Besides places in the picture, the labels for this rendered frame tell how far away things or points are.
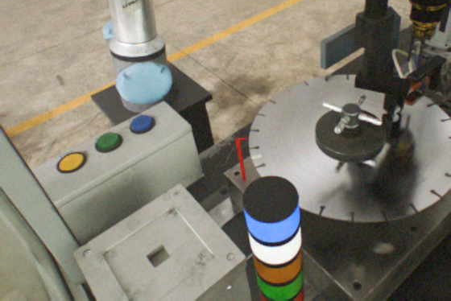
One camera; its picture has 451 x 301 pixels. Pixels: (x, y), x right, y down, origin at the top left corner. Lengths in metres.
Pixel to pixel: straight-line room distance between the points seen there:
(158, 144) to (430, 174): 0.47
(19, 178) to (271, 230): 0.38
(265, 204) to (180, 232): 0.34
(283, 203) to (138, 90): 0.64
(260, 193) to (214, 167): 0.59
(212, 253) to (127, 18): 0.49
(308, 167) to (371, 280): 0.18
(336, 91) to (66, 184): 0.50
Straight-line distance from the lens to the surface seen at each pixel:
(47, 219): 0.68
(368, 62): 0.67
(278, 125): 0.70
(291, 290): 0.42
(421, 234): 0.70
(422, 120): 0.73
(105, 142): 0.83
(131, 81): 0.91
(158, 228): 0.67
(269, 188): 0.34
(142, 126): 0.83
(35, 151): 2.42
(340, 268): 0.66
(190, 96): 1.13
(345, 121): 0.63
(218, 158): 0.94
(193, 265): 0.62
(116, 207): 0.84
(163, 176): 0.85
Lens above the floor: 1.42
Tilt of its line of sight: 39 degrees down
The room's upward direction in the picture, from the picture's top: 7 degrees counter-clockwise
